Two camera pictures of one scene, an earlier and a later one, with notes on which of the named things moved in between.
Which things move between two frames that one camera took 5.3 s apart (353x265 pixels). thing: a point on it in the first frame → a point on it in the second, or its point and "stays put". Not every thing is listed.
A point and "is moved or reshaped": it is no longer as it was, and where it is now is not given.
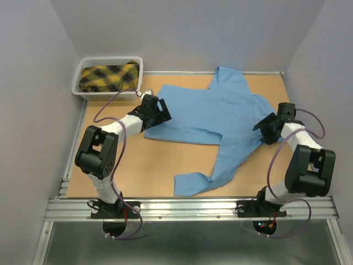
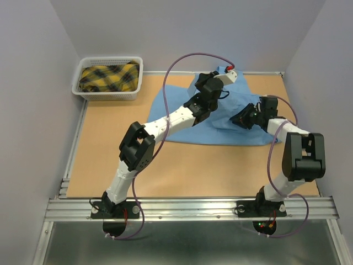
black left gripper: x=163 y=116 → x=202 y=79
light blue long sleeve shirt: x=224 y=114 is moved or reshaped
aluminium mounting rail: x=300 y=208 stays put
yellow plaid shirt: x=113 y=78 stays put
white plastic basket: x=85 y=62 stays put
